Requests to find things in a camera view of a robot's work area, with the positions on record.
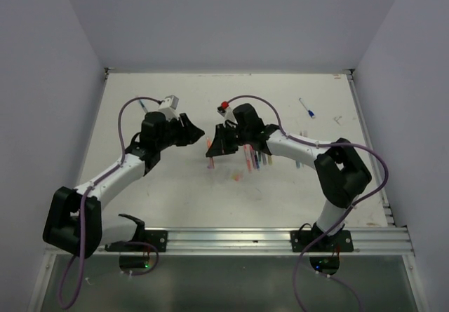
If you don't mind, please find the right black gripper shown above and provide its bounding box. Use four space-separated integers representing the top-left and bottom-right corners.
207 122 251 156

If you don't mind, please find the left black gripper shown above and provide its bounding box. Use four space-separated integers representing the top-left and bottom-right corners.
156 112 204 150

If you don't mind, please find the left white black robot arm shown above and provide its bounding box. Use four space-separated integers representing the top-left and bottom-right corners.
43 111 205 259

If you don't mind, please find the blue capped white pen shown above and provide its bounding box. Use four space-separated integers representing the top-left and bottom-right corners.
298 98 316 119

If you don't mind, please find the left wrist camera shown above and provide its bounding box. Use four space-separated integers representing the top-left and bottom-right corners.
158 95 179 121

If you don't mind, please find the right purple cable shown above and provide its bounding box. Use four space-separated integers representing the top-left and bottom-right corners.
227 95 389 312

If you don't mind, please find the purple cable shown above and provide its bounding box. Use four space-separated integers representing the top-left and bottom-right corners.
227 95 389 312
58 96 166 309

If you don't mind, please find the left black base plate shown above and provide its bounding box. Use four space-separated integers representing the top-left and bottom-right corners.
105 230 168 252

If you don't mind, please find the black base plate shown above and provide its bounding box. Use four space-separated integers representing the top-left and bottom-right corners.
290 229 354 253
105 230 168 252

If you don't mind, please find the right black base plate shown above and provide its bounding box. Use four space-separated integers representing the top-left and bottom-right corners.
290 229 354 253

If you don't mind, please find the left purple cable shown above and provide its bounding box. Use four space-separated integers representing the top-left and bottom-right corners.
58 96 166 309

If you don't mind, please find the aluminium front rail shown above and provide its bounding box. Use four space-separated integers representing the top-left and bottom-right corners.
45 228 415 256

